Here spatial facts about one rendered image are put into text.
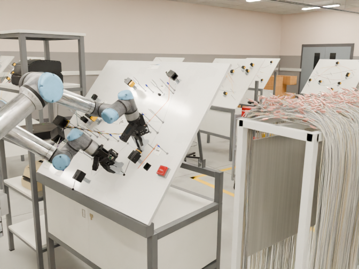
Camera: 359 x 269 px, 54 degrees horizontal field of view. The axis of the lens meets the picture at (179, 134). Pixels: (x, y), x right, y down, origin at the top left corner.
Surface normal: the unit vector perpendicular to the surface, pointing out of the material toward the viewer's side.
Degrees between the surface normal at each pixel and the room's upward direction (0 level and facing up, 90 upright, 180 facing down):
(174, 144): 50
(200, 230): 90
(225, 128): 90
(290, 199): 90
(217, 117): 90
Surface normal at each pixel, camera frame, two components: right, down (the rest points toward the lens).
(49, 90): 0.84, 0.06
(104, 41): 0.60, 0.18
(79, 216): -0.68, 0.15
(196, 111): -0.51, -0.51
